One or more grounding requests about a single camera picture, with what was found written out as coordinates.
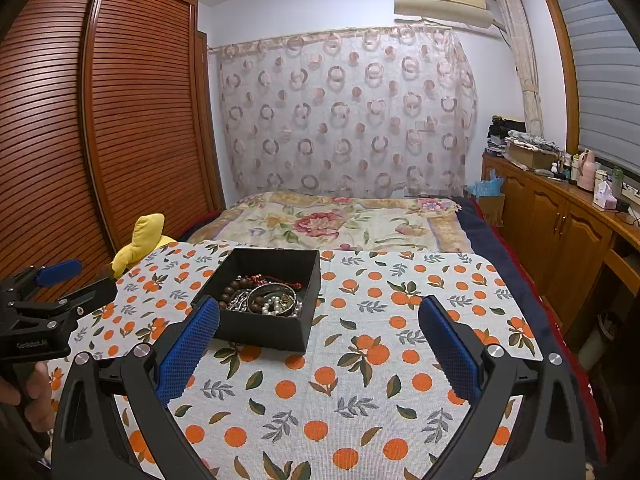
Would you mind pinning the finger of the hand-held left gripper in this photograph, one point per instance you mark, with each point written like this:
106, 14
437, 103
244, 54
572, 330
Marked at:
60, 270
92, 294

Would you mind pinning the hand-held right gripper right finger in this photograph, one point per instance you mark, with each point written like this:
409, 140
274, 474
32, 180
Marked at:
450, 355

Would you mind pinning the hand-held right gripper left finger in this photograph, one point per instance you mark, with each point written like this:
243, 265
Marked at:
187, 355

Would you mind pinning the silver hair comb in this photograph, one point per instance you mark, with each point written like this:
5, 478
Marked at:
240, 302

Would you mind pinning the black jewelry box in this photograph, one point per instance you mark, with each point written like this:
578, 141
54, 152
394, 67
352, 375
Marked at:
260, 332

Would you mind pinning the silver bangle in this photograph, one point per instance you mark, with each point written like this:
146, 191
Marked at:
270, 287

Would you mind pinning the person's left hand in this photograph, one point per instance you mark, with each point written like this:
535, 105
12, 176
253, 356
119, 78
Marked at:
40, 395

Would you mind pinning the yellow plush toy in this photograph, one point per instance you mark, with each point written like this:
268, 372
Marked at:
145, 235

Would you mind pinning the orange-print tablecloth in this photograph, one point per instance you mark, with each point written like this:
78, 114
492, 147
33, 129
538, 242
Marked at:
350, 400

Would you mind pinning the white trash bin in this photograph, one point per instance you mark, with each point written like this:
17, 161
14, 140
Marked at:
597, 345

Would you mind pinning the wooden slatted wardrobe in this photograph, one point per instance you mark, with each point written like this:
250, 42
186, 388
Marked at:
125, 135

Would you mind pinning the brown floor carton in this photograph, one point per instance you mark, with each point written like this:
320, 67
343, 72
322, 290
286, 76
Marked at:
492, 210

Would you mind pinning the wooden cabinet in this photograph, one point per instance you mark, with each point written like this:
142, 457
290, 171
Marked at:
545, 225

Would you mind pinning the blue bag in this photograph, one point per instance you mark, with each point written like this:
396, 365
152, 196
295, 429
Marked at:
487, 187

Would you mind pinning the floral blanket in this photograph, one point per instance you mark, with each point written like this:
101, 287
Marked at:
325, 225

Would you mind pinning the cardboard box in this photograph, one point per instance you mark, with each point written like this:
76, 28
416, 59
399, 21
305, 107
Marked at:
530, 157

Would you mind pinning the pink tissue box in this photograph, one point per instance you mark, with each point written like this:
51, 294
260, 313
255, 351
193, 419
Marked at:
607, 197

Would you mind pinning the pink thermos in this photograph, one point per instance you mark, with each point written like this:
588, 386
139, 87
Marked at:
586, 172

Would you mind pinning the stack of dark clothes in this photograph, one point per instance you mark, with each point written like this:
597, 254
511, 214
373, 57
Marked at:
502, 132

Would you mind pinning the patterned cloth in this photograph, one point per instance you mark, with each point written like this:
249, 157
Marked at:
535, 140

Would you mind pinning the green-cap bottle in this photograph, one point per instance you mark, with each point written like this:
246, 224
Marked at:
619, 180

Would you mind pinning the circle-pattern sheer curtain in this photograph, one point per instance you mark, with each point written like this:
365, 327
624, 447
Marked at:
350, 125

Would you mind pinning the beige tied curtain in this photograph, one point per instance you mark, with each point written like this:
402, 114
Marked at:
520, 50

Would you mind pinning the grey window blind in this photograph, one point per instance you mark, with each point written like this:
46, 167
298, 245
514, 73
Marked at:
600, 60

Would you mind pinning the white air conditioner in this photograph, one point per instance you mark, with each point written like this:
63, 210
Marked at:
440, 2

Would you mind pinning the wooden window frame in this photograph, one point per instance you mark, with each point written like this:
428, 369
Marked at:
562, 60

